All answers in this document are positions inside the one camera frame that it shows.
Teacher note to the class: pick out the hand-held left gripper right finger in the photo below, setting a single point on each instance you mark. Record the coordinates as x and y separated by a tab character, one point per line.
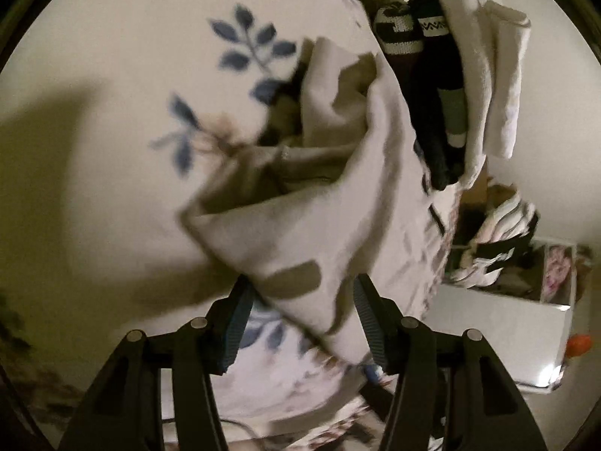
368	324

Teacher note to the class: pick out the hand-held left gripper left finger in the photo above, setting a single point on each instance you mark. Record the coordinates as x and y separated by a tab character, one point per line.
234	324

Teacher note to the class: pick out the black green striped folded garment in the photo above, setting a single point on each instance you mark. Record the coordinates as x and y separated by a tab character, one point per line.
439	103

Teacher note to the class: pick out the beige long sleeve shirt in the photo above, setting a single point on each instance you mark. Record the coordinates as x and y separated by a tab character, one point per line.
328	206

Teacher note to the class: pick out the cream folded garment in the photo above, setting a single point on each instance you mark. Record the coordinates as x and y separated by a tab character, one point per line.
469	80

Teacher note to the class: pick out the pile of clothes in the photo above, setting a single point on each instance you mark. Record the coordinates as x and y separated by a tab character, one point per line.
497	239

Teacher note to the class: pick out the orange object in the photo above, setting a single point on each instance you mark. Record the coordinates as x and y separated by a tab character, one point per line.
579	346

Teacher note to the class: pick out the floral quilt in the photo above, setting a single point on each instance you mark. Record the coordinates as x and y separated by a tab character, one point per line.
117	56

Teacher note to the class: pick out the pink bedding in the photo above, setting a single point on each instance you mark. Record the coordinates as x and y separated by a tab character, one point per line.
557	272

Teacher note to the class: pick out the white wardrobe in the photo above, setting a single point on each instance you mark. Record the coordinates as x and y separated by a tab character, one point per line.
497	324

